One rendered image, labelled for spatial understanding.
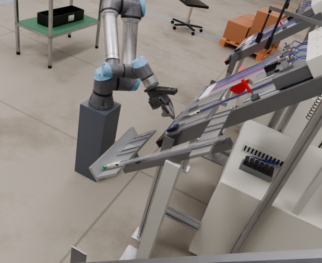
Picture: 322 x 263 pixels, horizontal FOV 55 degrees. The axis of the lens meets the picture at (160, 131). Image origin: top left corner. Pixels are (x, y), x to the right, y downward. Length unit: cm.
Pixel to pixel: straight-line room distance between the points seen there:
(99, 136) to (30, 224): 63
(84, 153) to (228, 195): 100
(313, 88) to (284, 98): 10
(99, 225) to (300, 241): 109
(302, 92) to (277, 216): 60
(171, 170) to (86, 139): 93
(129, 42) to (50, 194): 105
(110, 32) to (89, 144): 72
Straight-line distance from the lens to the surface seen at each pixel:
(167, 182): 123
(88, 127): 194
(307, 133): 125
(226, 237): 171
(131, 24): 183
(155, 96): 162
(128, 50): 183
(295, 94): 123
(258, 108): 127
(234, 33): 536
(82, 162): 214
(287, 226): 158
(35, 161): 231
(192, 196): 226
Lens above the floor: 156
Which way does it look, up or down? 34 degrees down
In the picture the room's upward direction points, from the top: 15 degrees clockwise
